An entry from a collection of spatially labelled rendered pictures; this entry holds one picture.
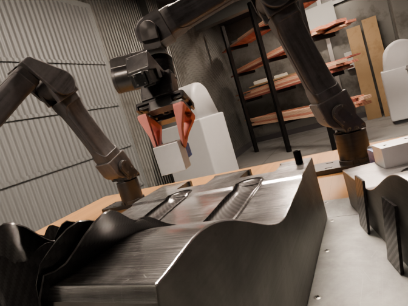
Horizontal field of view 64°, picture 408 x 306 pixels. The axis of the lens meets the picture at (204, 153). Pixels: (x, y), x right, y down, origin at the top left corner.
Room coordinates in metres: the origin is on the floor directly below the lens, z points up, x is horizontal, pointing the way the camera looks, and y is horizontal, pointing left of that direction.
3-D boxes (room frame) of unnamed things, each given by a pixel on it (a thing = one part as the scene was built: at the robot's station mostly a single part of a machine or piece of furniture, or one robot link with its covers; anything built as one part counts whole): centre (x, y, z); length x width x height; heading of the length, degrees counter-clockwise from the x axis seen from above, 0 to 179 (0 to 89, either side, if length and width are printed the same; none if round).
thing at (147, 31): (0.70, 0.08, 1.14); 0.12 x 0.09 x 0.12; 84
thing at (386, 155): (0.47, -0.26, 0.86); 0.13 x 0.05 x 0.05; 169
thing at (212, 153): (4.10, 0.03, 0.70); 0.70 x 0.63 x 1.39; 154
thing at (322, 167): (0.67, -0.30, 0.84); 0.20 x 0.07 x 0.08; 64
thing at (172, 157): (0.65, 0.05, 0.93); 0.13 x 0.05 x 0.05; 165
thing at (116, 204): (0.93, 0.24, 0.84); 0.20 x 0.07 x 0.08; 64
